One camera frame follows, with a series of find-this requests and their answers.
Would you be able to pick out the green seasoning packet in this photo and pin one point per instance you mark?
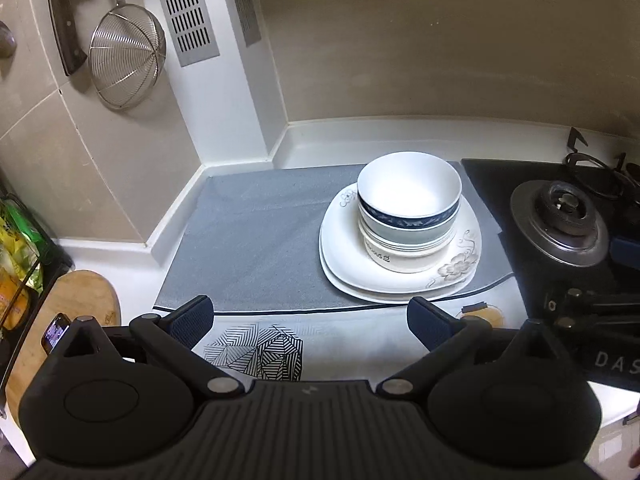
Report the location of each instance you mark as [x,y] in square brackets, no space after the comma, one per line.
[22,227]

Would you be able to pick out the cream printed bowl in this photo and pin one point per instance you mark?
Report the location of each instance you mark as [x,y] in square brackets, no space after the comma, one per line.
[400,262]

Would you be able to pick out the black gas stove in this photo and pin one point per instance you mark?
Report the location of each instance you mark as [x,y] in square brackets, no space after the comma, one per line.
[490,185]

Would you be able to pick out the person's right hand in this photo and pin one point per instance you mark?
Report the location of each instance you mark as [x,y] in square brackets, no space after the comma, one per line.
[635,440]

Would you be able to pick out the grey vent grille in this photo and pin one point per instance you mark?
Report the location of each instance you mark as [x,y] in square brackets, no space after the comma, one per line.
[185,10]
[242,0]

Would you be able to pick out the black metal spice rack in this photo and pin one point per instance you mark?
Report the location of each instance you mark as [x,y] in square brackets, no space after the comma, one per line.
[62,260]

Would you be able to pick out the large white floral plate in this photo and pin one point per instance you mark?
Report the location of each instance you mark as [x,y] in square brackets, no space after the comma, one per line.
[380,296]

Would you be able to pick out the white bowl with blue pattern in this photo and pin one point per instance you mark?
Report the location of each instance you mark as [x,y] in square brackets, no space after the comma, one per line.
[405,185]

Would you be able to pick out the metal ladle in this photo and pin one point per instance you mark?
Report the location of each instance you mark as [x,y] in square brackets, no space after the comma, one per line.
[6,40]

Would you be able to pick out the wooden cutting board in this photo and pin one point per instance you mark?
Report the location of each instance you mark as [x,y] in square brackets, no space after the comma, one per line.
[75,300]

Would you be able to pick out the metal stove burner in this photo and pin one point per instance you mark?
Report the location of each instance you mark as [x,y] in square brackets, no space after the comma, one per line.
[560,220]

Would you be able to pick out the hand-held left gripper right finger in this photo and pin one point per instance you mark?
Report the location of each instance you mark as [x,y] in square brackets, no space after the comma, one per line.
[429,322]

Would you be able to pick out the teal glazed bowl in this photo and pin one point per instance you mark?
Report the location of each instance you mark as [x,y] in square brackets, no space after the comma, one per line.
[400,235]

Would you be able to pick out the grey mat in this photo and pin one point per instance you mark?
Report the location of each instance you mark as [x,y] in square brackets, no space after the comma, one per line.
[260,230]

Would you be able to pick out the amber oil bottle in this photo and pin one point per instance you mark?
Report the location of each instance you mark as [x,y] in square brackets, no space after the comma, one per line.
[10,305]

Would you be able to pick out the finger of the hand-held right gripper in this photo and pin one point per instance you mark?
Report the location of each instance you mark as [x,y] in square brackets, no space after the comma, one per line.
[590,307]
[625,251]

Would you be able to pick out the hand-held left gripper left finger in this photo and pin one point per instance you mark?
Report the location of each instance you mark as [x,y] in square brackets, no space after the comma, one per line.
[192,317]

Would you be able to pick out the yellow seasoning packet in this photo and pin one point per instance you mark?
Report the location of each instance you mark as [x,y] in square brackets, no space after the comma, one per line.
[15,262]

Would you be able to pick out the black smartphone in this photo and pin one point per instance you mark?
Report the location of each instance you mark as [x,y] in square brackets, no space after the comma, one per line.
[54,332]

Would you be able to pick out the white leaf-print cloth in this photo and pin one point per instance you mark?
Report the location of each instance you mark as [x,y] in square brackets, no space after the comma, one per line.
[350,330]

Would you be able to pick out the black pan support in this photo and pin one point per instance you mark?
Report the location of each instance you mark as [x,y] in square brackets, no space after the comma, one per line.
[600,170]

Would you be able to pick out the small white floral plate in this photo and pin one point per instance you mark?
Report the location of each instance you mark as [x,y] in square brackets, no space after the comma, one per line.
[345,250]

